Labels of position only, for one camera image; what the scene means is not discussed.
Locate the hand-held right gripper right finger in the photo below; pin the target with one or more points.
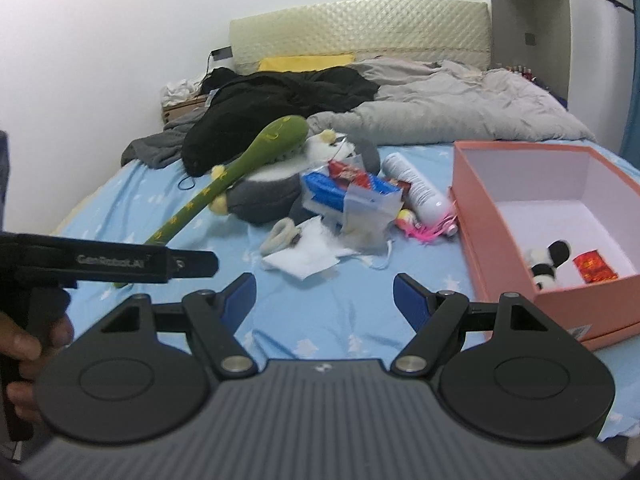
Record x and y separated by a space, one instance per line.
407 300

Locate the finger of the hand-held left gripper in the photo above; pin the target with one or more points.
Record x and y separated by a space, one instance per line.
200 264

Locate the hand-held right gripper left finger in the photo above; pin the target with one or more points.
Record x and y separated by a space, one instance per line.
240 297

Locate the orange cardboard box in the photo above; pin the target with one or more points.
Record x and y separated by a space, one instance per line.
492 255

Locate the blue wet wipes pack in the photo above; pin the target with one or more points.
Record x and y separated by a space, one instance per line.
325 192

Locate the long green plush spoon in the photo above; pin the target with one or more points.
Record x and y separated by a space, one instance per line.
270 140

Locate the person's left hand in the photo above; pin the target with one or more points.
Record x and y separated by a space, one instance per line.
22 345

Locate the pink feather toy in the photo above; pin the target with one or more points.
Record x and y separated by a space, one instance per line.
425 232

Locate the white hair scrunchie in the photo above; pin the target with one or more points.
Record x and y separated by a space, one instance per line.
280 237

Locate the white tissue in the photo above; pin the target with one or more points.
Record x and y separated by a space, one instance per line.
305 255

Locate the blue printed bed sheet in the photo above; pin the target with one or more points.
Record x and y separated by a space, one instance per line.
325 305

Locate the clear zip bag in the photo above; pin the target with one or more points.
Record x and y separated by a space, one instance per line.
367 220

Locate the grey penguin plush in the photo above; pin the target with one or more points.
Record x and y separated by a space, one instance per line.
265 195

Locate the white spray can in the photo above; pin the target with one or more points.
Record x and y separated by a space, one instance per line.
417 187

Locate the dark grey blanket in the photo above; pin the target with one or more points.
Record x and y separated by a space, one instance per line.
150 147

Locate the red snack packet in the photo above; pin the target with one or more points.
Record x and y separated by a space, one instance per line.
350 172

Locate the small panda plush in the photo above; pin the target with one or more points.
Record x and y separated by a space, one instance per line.
545 270

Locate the black clothing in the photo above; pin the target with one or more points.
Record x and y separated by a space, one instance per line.
260 105

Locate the white crumpled cloth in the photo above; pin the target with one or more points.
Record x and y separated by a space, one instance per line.
180 89

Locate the red envelope packet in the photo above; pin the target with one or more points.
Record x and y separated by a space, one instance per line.
595 267

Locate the light grey duvet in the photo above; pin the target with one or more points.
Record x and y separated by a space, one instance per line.
450 105

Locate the yellow pillow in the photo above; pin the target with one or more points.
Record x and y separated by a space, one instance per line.
300 62

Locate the row of small bottles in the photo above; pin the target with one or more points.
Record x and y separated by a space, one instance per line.
517 71

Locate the cream quilted headboard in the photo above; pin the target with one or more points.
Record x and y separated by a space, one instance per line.
360 30

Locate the blue curtain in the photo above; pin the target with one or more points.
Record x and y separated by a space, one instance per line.
631 85

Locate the white wardrobe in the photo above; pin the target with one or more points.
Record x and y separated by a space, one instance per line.
530 10

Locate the black wall charger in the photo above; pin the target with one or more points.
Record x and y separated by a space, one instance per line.
222 53

